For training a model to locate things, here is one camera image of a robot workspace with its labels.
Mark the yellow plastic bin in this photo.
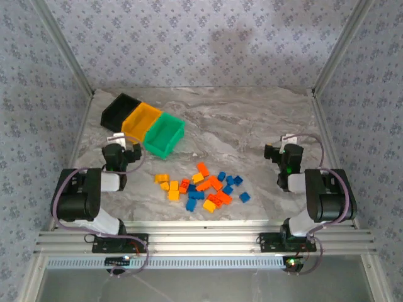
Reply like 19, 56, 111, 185
121, 102, 164, 141

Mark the green plastic bin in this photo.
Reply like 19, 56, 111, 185
144, 112, 186, 160

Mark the black plastic bin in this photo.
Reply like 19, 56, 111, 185
100, 92, 142, 133

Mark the long orange lego brick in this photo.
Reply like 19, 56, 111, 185
215, 190, 233, 204

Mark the small circuit board with LED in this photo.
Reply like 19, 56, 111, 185
105, 256, 132, 266
282, 256, 305, 273

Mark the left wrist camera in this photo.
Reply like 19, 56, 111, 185
106, 131, 127, 150

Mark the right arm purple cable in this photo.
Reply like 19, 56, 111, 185
292, 132, 352, 243

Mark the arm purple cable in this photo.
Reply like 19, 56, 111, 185
50, 134, 149, 236
292, 132, 352, 243

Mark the aluminium table side rail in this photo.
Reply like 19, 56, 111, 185
37, 92, 97, 235
310, 90, 361, 229

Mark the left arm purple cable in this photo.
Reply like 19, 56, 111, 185
50, 134, 149, 236

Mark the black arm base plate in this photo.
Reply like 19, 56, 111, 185
92, 233, 149, 254
257, 232, 317, 252

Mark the left arm base cable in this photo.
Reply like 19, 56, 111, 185
108, 240, 150, 279

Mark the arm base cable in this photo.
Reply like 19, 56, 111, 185
286, 235, 324, 277
108, 240, 150, 279

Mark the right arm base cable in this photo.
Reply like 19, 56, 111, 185
286, 235, 324, 277

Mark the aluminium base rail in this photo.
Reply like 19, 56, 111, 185
33, 220, 378, 256

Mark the aluminium frame post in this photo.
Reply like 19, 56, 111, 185
31, 0, 96, 97
310, 0, 377, 97

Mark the white slotted cable duct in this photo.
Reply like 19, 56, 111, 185
46, 255, 292, 270

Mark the aluminium frame leg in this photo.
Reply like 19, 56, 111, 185
360, 254, 394, 302
18, 254, 48, 302

